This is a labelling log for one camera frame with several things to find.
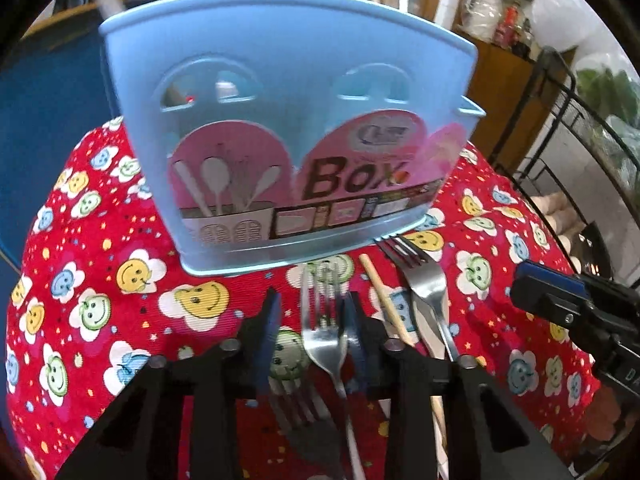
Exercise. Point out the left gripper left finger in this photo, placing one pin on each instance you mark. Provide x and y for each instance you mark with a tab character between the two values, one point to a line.
258	336

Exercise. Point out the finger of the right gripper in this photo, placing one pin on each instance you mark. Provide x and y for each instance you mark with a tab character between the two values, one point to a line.
548	294

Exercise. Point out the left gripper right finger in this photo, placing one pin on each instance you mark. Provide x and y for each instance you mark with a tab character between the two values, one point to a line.
365	338

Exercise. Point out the silver fork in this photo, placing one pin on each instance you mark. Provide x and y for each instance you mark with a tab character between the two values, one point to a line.
326	342
307	423
427	282

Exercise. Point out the blue kitchen counter cabinet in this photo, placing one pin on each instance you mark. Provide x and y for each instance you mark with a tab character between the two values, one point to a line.
54	88

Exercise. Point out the right hand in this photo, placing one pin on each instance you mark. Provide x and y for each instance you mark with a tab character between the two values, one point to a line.
608	420

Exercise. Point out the red smiley flower tablecloth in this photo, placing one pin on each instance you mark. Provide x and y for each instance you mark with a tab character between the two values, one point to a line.
102	289

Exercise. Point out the blue plastic utensil box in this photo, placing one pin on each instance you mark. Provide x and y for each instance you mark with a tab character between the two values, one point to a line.
272	132

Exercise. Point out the green leafy vegetables bag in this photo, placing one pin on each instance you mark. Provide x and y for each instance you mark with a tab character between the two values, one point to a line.
614	97

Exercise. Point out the wooden shelf unit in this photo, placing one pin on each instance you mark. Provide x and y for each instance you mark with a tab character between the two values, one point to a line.
506	133

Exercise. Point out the white plastic bag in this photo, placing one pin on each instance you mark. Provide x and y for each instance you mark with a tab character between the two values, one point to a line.
568	24

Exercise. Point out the black wire rack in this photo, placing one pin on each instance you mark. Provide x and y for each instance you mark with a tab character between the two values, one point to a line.
562	159

